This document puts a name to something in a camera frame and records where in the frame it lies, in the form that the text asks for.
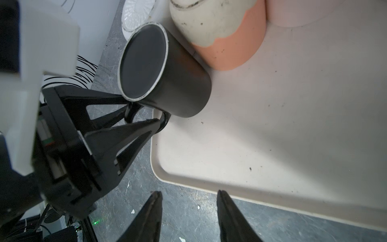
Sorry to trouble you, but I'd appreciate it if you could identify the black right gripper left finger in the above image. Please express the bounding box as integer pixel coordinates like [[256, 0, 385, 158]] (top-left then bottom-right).
[[118, 191, 163, 242]]

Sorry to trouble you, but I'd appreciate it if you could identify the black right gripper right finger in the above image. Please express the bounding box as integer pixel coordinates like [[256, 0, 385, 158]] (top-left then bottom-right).
[[217, 190, 262, 242]]

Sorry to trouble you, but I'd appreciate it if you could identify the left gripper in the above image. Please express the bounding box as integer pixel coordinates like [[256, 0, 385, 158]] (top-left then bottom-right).
[[0, 84, 167, 220]]

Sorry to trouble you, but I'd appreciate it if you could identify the black mug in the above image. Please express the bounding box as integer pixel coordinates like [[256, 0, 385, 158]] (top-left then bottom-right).
[[118, 22, 212, 130]]

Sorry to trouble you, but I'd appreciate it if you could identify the white ribbed mug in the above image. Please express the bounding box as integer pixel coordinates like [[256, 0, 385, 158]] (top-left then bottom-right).
[[121, 0, 156, 40]]

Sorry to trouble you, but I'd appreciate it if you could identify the cream and orange mug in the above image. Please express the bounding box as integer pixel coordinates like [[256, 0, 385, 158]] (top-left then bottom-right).
[[169, 0, 267, 71]]

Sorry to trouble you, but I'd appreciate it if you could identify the pink mug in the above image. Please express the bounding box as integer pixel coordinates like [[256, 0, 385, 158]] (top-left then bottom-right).
[[266, 0, 343, 28]]

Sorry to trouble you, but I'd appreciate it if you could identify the beige tray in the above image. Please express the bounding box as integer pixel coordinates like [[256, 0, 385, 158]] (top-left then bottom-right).
[[150, 1, 387, 231]]

